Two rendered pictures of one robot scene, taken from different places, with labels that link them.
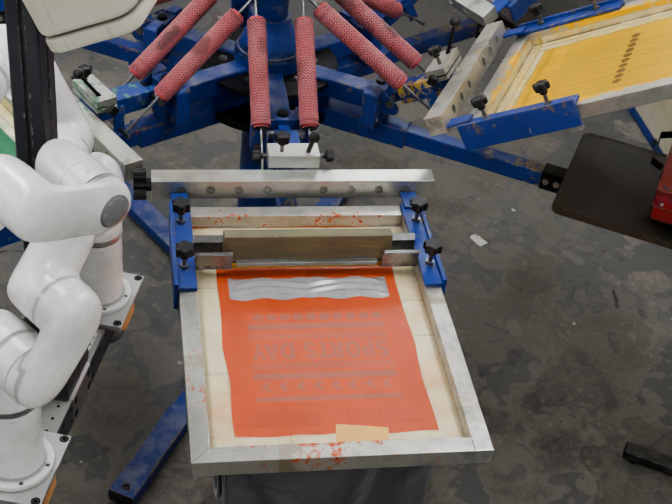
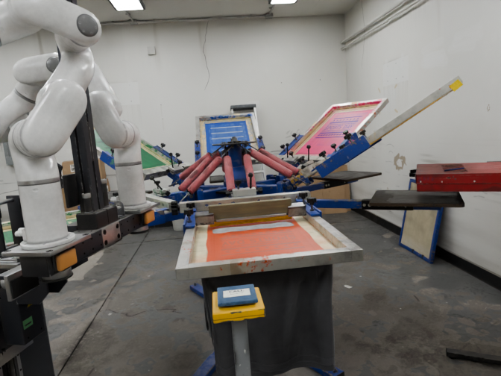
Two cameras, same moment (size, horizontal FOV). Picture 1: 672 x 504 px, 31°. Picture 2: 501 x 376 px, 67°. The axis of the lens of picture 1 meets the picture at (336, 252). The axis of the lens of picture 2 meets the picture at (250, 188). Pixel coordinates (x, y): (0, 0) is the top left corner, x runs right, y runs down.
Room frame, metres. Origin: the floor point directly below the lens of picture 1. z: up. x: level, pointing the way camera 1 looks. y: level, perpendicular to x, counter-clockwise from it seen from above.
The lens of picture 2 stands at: (0.42, -0.17, 1.38)
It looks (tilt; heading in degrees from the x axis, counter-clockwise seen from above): 9 degrees down; 8
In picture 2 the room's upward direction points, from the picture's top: 4 degrees counter-clockwise
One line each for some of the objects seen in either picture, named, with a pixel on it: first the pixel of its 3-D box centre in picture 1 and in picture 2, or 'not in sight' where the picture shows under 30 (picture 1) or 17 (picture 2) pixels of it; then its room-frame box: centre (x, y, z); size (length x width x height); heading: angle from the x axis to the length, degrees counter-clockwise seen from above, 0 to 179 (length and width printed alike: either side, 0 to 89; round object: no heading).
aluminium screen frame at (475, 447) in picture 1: (317, 323); (256, 232); (1.92, 0.02, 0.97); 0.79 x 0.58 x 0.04; 13
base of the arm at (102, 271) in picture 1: (90, 262); (127, 186); (1.73, 0.46, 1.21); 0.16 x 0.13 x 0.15; 86
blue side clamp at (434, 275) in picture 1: (421, 250); (308, 212); (2.21, -0.20, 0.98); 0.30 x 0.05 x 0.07; 13
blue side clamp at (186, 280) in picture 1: (182, 253); (191, 223); (2.09, 0.34, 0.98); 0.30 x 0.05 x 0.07; 13
